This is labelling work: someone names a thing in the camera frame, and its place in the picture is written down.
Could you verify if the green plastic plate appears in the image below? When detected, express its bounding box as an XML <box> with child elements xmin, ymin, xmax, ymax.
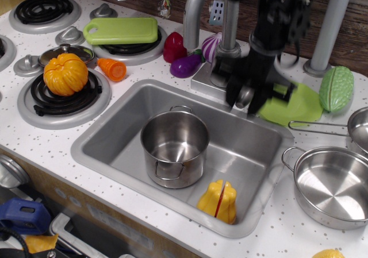
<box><xmin>258</xmin><ymin>83</ymin><xmax>324</xmax><ymax>126</ymax></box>

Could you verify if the silver stove knob back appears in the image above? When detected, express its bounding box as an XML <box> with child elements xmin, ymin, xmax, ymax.
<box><xmin>90</xmin><ymin>3</ymin><xmax>118</xmax><ymax>20</ymax></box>

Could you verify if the back right stove burner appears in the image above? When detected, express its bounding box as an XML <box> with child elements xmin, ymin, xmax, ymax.
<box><xmin>93</xmin><ymin>26</ymin><xmax>167</xmax><ymax>66</ymax></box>

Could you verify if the yellow item bottom left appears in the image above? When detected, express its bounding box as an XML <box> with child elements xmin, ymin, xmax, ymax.
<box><xmin>25</xmin><ymin>234</ymin><xmax>59</xmax><ymax>254</ymax></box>

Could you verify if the left edge stove burner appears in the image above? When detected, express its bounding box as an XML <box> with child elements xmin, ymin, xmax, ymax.
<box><xmin>0</xmin><ymin>35</ymin><xmax>17</xmax><ymax>71</ymax></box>

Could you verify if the steel pot in sink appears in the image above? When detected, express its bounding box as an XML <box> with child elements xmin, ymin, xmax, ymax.
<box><xmin>140</xmin><ymin>105</ymin><xmax>210</xmax><ymax>189</ymax></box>

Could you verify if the purple white toy onion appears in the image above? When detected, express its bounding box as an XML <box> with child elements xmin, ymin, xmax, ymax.
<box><xmin>201</xmin><ymin>32</ymin><xmax>222</xmax><ymax>63</ymax></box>

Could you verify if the silver stove knob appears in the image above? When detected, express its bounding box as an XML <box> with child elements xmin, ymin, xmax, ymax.
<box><xmin>90</xmin><ymin>3</ymin><xmax>118</xmax><ymax>20</ymax></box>
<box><xmin>55</xmin><ymin>26</ymin><xmax>85</xmax><ymax>45</ymax></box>
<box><xmin>13</xmin><ymin>55</ymin><xmax>44</xmax><ymax>77</ymax></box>

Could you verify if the green cutting board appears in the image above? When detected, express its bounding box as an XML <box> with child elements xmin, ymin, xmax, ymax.
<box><xmin>83</xmin><ymin>17</ymin><xmax>158</xmax><ymax>45</ymax></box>

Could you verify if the black cable bottom left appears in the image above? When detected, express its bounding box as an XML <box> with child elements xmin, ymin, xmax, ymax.
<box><xmin>0</xmin><ymin>226</ymin><xmax>32</xmax><ymax>258</ymax></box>

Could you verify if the silver stove knob front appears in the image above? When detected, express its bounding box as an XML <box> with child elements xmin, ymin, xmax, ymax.
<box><xmin>13</xmin><ymin>55</ymin><xmax>44</xmax><ymax>77</ymax></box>

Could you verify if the steel pot lid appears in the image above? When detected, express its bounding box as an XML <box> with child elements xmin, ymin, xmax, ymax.
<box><xmin>38</xmin><ymin>43</ymin><xmax>95</xmax><ymax>68</ymax></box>

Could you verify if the silver toy faucet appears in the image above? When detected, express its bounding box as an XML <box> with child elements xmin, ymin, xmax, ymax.
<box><xmin>183</xmin><ymin>0</ymin><xmax>241</xmax><ymax>100</ymax></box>

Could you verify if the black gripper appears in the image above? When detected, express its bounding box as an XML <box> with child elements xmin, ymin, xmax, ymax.
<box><xmin>214</xmin><ymin>49</ymin><xmax>296</xmax><ymax>114</ymax></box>

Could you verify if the blue clamp tool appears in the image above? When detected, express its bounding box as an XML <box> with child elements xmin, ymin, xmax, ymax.
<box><xmin>1</xmin><ymin>198</ymin><xmax>52</xmax><ymax>235</ymax></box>

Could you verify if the green toy bitter gourd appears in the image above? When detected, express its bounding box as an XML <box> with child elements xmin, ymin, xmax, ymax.
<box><xmin>319</xmin><ymin>66</ymin><xmax>354</xmax><ymax>113</ymax></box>

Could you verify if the purple toy eggplant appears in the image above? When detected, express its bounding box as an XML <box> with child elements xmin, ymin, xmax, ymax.
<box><xmin>170</xmin><ymin>49</ymin><xmax>205</xmax><ymax>79</ymax></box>

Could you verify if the silver stove knob middle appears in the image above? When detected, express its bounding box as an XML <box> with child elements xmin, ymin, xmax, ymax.
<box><xmin>55</xmin><ymin>26</ymin><xmax>85</xmax><ymax>45</ymax></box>

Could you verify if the red toy pepper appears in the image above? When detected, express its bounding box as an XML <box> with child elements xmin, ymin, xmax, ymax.
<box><xmin>163</xmin><ymin>32</ymin><xmax>187</xmax><ymax>63</ymax></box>

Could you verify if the silver faucet lever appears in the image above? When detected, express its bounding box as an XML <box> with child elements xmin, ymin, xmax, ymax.
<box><xmin>235</xmin><ymin>86</ymin><xmax>254</xmax><ymax>109</ymax></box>

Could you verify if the grey vertical post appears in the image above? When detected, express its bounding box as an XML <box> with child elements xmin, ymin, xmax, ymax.
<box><xmin>303</xmin><ymin>0</ymin><xmax>350</xmax><ymax>78</ymax></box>

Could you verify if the grey sink basin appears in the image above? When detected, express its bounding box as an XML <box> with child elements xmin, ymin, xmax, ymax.
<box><xmin>71</xmin><ymin>80</ymin><xmax>294</xmax><ymax>238</ymax></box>

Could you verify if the yellow toy lemon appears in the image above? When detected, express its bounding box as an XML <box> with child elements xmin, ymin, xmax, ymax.
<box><xmin>312</xmin><ymin>249</ymin><xmax>345</xmax><ymax>258</ymax></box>

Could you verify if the steel saucepan long handle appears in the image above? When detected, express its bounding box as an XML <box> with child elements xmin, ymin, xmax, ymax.
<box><xmin>288</xmin><ymin>107</ymin><xmax>367</xmax><ymax>157</ymax></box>

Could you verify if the orange toy pumpkin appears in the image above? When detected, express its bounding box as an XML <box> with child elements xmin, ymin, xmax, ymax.
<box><xmin>43</xmin><ymin>53</ymin><xmax>89</xmax><ymax>97</ymax></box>

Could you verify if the orange toy carrot piece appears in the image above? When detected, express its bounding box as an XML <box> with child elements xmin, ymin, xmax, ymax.
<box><xmin>97</xmin><ymin>58</ymin><xmax>127</xmax><ymax>82</ymax></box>

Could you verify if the yellow toy pepper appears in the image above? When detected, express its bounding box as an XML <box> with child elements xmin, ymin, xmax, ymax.
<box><xmin>197</xmin><ymin>180</ymin><xmax>237</xmax><ymax>224</ymax></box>

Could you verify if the silver oven knob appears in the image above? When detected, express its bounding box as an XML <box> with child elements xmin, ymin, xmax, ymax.
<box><xmin>1</xmin><ymin>154</ymin><xmax>30</xmax><ymax>189</ymax></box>

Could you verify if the back left stove burner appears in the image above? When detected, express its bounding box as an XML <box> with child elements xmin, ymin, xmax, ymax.
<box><xmin>9</xmin><ymin>0</ymin><xmax>81</xmax><ymax>34</ymax></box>

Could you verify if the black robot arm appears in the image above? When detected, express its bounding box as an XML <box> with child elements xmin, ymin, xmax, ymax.
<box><xmin>212</xmin><ymin>0</ymin><xmax>313</xmax><ymax>114</ymax></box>

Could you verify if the hanging clear ornament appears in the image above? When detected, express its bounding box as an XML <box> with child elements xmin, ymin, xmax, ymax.
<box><xmin>158</xmin><ymin>0</ymin><xmax>171</xmax><ymax>19</ymax></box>

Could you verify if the front black stove burner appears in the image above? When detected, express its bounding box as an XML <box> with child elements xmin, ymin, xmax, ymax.
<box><xmin>17</xmin><ymin>69</ymin><xmax>111</xmax><ymax>130</ymax></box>

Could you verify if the steel pan with loop handle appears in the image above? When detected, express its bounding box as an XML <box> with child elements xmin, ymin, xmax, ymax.
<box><xmin>281</xmin><ymin>147</ymin><xmax>367</xmax><ymax>230</ymax></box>

